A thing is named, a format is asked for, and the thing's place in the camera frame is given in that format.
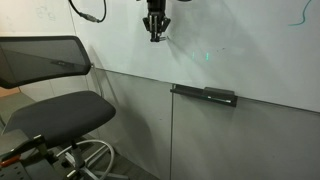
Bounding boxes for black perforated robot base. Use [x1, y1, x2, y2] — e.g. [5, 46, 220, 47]
[0, 134, 64, 180]

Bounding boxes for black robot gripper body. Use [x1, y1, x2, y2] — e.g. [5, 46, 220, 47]
[143, 0, 171, 32]

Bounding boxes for orange handled clamp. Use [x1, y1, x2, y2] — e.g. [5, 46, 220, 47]
[0, 155, 21, 167]

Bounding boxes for large wall whiteboard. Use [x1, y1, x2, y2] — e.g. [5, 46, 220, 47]
[72, 0, 320, 112]

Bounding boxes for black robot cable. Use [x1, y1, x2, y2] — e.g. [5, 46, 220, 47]
[68, 0, 108, 24]

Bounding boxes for black mesh office chair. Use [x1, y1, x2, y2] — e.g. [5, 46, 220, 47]
[0, 35, 130, 180]

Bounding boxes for black whiteboard eraser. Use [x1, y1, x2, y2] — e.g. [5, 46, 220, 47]
[203, 87, 234, 96]

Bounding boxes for purple capped white marker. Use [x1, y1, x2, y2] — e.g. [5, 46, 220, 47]
[159, 36, 169, 41]

